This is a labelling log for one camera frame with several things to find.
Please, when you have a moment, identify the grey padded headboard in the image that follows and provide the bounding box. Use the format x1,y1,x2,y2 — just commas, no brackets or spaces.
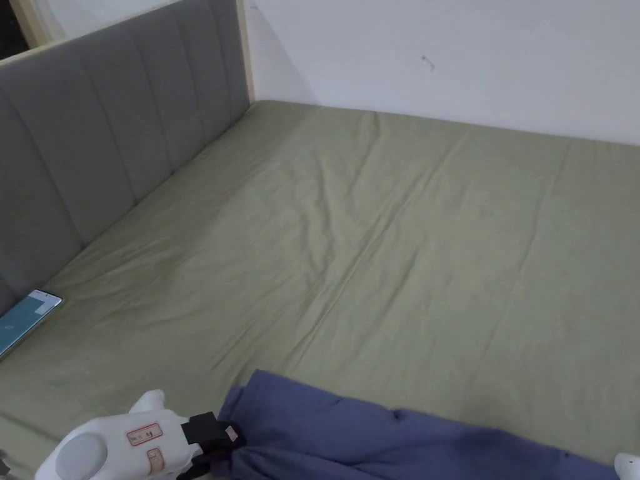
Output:
0,0,251,316

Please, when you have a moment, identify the bed with pale green sheet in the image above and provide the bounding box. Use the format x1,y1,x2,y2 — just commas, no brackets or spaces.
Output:
0,99,640,480

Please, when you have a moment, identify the smartphone with lit screen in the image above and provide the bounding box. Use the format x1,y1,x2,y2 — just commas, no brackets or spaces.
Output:
0,289,64,360

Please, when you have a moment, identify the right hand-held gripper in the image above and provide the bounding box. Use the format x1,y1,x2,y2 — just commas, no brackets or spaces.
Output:
614,452,640,480

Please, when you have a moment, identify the dark blue shirt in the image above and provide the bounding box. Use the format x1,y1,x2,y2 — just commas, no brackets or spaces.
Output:
209,369,623,480

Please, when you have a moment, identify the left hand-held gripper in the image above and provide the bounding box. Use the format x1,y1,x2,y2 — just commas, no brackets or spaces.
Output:
34,389,248,480

